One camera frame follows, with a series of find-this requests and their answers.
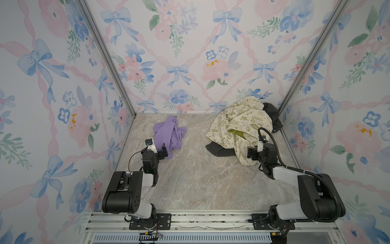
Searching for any purple cloth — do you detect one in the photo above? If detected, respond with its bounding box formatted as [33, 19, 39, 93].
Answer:
[153, 115, 187, 159]

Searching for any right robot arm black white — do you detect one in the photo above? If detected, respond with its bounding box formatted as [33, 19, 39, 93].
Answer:
[247, 143, 346, 231]

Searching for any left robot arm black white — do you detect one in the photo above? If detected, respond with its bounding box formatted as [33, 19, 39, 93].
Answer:
[102, 146, 168, 230]

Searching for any lime green cloth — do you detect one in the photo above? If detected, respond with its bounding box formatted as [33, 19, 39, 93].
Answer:
[228, 129, 245, 139]

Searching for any black cloth at corner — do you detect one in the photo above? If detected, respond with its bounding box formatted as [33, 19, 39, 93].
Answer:
[263, 103, 283, 133]

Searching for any cream green printed cloth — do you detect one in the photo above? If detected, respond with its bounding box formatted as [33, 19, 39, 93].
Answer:
[206, 96, 273, 166]

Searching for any dark grey cloth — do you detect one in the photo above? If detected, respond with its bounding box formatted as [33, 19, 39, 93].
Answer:
[205, 141, 236, 157]

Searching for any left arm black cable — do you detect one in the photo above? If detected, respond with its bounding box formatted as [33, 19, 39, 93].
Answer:
[127, 150, 147, 173]

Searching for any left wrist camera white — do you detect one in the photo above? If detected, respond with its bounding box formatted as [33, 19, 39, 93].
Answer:
[145, 138, 157, 153]

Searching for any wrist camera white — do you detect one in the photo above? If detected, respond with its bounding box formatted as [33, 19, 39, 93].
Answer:
[257, 135, 268, 152]
[145, 138, 157, 153]

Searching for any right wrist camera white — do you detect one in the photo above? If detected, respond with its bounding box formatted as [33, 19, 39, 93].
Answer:
[257, 135, 268, 152]

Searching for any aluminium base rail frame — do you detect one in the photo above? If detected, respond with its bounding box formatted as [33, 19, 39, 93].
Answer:
[80, 209, 345, 244]

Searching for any black corrugated cable conduit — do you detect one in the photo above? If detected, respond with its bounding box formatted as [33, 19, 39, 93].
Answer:
[257, 126, 346, 222]

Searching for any left corner aluminium post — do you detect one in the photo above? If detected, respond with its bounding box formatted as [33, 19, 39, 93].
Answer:
[75, 0, 136, 119]

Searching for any corner aluminium post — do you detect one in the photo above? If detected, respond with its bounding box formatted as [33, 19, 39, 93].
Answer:
[75, 0, 136, 119]
[279, 0, 350, 113]

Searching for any right corner aluminium post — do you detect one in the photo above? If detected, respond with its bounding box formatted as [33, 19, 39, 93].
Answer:
[279, 0, 350, 113]

